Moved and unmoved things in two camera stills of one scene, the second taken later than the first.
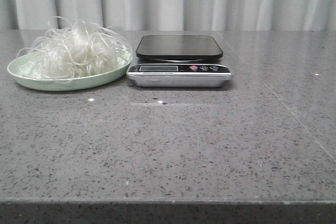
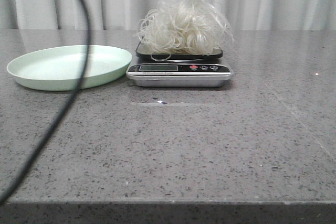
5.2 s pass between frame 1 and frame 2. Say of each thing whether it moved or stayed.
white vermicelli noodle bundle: moved
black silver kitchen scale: stayed
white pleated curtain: stayed
